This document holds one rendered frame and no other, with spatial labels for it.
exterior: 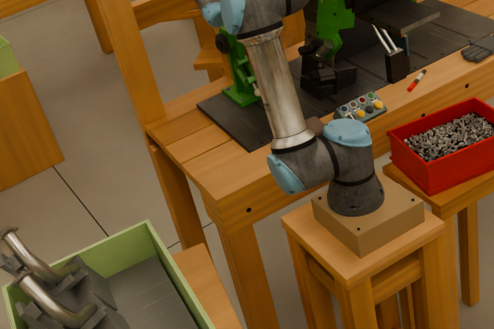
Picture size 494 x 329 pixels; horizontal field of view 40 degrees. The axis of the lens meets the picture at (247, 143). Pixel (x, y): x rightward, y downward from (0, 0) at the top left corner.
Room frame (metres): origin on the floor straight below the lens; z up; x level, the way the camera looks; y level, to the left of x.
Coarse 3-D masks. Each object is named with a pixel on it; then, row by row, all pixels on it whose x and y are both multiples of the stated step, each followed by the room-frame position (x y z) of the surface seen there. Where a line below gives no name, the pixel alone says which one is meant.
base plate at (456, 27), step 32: (416, 32) 2.30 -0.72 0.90; (448, 32) 2.24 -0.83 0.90; (480, 32) 2.18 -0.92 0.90; (288, 64) 2.30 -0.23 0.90; (352, 64) 2.18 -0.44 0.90; (384, 64) 2.12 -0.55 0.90; (416, 64) 2.07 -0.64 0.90; (224, 96) 2.18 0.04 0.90; (352, 96) 1.96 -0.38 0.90; (224, 128) 1.96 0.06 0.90; (256, 128) 1.92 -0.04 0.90
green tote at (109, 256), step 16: (144, 224) 1.48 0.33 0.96; (112, 240) 1.45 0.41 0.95; (128, 240) 1.47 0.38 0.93; (144, 240) 1.48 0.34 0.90; (160, 240) 1.39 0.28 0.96; (80, 256) 1.42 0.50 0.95; (96, 256) 1.44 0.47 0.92; (112, 256) 1.45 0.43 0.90; (128, 256) 1.46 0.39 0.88; (144, 256) 1.47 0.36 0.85; (160, 256) 1.44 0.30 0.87; (112, 272) 1.44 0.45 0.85; (176, 272) 1.26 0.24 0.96; (16, 288) 1.37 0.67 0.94; (176, 288) 1.34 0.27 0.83; (192, 304) 1.18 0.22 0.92; (16, 320) 1.25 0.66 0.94; (208, 320) 1.08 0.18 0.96
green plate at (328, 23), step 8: (320, 0) 2.13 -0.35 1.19; (328, 0) 2.09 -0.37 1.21; (336, 0) 2.05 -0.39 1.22; (320, 8) 2.12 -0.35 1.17; (328, 8) 2.08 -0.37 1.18; (336, 8) 2.04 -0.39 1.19; (344, 8) 2.06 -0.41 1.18; (320, 16) 2.12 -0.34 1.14; (328, 16) 2.07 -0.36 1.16; (336, 16) 2.03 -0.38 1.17; (344, 16) 2.05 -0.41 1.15; (352, 16) 2.07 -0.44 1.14; (320, 24) 2.11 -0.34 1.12; (328, 24) 2.07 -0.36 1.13; (336, 24) 2.03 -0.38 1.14; (344, 24) 2.05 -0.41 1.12; (352, 24) 2.06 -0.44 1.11; (320, 32) 2.10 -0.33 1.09; (328, 32) 2.06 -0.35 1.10; (336, 32) 2.03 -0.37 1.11
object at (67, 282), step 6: (84, 270) 1.36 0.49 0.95; (72, 276) 1.28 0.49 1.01; (78, 276) 1.34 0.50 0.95; (84, 276) 1.34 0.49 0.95; (48, 282) 1.27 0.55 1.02; (60, 282) 1.26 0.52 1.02; (66, 282) 1.26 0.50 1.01; (72, 282) 1.26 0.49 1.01; (78, 282) 1.35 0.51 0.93; (48, 288) 1.26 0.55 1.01; (54, 288) 1.26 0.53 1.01; (60, 288) 1.25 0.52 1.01; (66, 288) 1.26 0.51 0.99; (54, 294) 1.25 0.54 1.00
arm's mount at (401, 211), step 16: (384, 176) 1.48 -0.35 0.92; (384, 192) 1.41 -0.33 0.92; (400, 192) 1.39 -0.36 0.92; (320, 208) 1.42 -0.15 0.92; (384, 208) 1.35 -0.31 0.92; (400, 208) 1.33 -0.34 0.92; (416, 208) 1.33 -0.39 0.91; (336, 224) 1.35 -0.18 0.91; (352, 224) 1.31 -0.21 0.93; (368, 224) 1.30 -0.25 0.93; (384, 224) 1.29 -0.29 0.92; (400, 224) 1.31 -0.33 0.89; (416, 224) 1.33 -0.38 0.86; (352, 240) 1.29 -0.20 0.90; (368, 240) 1.27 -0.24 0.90; (384, 240) 1.29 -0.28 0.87
